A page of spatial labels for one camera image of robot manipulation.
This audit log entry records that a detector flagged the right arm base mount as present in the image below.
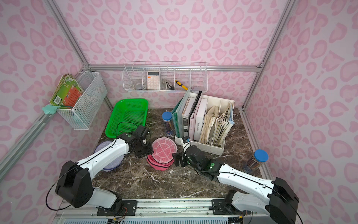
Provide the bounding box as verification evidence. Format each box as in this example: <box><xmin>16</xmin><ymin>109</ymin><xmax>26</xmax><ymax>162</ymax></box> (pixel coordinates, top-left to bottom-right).
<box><xmin>209</xmin><ymin>190</ymin><xmax>252</xmax><ymax>216</ymax></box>

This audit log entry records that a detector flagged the green plastic basket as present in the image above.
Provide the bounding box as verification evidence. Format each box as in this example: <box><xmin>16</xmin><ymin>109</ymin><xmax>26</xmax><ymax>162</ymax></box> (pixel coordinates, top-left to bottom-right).
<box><xmin>105</xmin><ymin>99</ymin><xmax>149</xmax><ymax>139</ymax></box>

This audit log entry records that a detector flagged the green red booklet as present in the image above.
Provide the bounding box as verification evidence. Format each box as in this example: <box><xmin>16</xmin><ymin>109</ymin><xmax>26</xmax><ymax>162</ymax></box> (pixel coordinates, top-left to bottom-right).
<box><xmin>49</xmin><ymin>74</ymin><xmax>84</xmax><ymax>109</ymax></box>

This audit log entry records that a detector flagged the blue lid jar right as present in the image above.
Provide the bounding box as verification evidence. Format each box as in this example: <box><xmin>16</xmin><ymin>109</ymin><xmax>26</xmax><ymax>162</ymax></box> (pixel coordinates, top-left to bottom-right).
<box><xmin>243</xmin><ymin>149</ymin><xmax>269</xmax><ymax>174</ymax></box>

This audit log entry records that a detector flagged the white wire wall shelf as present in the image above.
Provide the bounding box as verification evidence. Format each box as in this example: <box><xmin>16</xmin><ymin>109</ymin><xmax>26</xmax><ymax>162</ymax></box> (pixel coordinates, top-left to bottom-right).
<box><xmin>122</xmin><ymin>63</ymin><xmax>208</xmax><ymax>92</ymax></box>

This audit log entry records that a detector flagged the white mesh wall basket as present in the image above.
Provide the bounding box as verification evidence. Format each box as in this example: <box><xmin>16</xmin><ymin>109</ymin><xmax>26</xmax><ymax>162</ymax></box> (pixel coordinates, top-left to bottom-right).
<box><xmin>56</xmin><ymin>71</ymin><xmax>107</xmax><ymax>130</ymax></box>

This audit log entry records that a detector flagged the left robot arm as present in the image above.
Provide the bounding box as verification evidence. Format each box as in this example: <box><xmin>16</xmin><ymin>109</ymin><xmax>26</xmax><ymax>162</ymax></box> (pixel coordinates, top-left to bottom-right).
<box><xmin>55</xmin><ymin>125</ymin><xmax>153</xmax><ymax>213</ymax></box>

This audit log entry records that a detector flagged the purple mesh laundry bag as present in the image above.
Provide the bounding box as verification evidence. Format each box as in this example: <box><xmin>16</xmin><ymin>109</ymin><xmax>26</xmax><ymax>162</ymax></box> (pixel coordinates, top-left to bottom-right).
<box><xmin>94</xmin><ymin>141</ymin><xmax>125</xmax><ymax>172</ymax></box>

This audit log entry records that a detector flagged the black binder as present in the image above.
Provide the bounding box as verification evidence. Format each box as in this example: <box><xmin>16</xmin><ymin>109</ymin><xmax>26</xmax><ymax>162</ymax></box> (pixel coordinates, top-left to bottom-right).
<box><xmin>189</xmin><ymin>91</ymin><xmax>202</xmax><ymax>141</ymax></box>

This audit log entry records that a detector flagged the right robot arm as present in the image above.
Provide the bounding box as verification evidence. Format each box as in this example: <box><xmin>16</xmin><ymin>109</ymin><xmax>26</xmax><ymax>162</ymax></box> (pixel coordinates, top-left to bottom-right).
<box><xmin>172</xmin><ymin>140</ymin><xmax>301</xmax><ymax>224</ymax></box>

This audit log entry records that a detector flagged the pink white book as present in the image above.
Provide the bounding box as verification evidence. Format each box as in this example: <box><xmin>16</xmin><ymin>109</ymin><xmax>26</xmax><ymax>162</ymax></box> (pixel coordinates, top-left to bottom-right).
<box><xmin>189</xmin><ymin>95</ymin><xmax>208</xmax><ymax>141</ymax></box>

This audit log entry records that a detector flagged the clear tape roll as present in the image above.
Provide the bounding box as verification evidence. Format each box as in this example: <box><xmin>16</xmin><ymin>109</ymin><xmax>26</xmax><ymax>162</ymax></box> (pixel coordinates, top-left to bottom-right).
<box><xmin>133</xmin><ymin>82</ymin><xmax>143</xmax><ymax>90</ymax></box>

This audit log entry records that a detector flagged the yellow black utility knife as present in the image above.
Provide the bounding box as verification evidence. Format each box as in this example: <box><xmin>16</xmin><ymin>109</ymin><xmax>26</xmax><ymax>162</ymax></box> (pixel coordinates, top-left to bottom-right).
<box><xmin>175</xmin><ymin>80</ymin><xmax>188</xmax><ymax>91</ymax></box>

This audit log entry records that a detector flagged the mint green star hook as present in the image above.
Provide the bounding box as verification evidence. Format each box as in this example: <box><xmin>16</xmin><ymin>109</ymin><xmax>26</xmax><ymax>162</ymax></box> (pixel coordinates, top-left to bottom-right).
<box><xmin>42</xmin><ymin>104</ymin><xmax>61</xmax><ymax>114</ymax></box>

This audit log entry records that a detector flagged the black binder clip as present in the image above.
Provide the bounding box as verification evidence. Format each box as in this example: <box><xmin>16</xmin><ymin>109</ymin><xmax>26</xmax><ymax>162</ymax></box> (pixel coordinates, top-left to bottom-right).
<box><xmin>164</xmin><ymin>79</ymin><xmax>175</xmax><ymax>91</ymax></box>

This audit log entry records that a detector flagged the blue lid pencil jar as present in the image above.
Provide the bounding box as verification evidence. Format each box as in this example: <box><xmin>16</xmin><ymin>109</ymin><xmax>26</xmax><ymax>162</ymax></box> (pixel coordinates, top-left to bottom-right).
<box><xmin>162</xmin><ymin>111</ymin><xmax>175</xmax><ymax>137</ymax></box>

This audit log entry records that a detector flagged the beige paper stack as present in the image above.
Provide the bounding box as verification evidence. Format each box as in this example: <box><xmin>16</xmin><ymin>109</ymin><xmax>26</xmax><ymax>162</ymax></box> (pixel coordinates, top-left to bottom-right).
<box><xmin>199</xmin><ymin>105</ymin><xmax>220</xmax><ymax>145</ymax></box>

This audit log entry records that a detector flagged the green folder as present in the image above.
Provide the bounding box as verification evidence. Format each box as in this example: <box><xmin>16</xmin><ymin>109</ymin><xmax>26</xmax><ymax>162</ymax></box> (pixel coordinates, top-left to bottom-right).
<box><xmin>172</xmin><ymin>87</ymin><xmax>191</xmax><ymax>138</ymax></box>

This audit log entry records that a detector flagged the white file organizer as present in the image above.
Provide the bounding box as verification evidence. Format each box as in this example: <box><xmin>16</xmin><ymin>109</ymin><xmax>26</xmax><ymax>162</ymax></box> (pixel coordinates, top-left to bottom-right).
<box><xmin>175</xmin><ymin>92</ymin><xmax>235</xmax><ymax>155</ymax></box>

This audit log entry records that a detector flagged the pink mesh laundry bag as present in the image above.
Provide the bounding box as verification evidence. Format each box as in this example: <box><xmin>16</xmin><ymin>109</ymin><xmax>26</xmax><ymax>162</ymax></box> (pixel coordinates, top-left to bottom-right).
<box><xmin>146</xmin><ymin>137</ymin><xmax>178</xmax><ymax>171</ymax></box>

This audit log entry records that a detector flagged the white calculator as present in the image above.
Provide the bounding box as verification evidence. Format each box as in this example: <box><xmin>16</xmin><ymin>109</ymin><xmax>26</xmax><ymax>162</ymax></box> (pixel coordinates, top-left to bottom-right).
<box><xmin>147</xmin><ymin>71</ymin><xmax>160</xmax><ymax>90</ymax></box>

